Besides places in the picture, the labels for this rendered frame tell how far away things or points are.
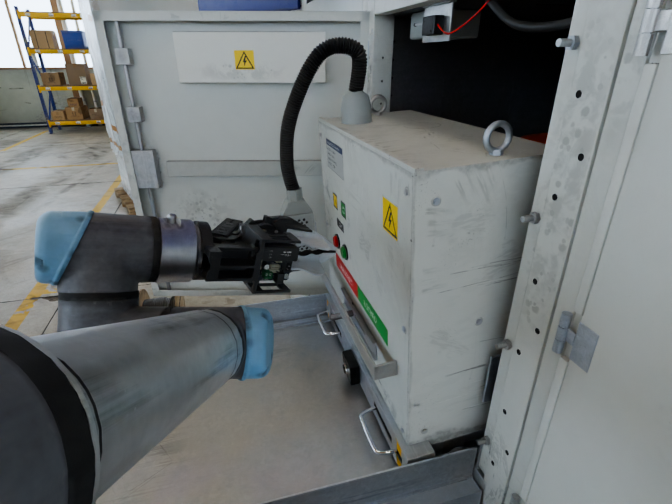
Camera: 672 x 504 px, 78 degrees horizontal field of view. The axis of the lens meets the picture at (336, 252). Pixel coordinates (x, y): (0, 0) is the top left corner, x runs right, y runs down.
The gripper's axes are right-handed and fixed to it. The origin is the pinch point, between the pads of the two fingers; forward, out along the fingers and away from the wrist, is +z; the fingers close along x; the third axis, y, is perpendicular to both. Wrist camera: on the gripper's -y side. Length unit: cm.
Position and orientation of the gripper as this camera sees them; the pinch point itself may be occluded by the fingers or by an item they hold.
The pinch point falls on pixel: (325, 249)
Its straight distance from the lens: 62.5
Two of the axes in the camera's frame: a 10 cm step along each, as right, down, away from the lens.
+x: 2.2, -9.3, -2.9
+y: 5.1, 3.6, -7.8
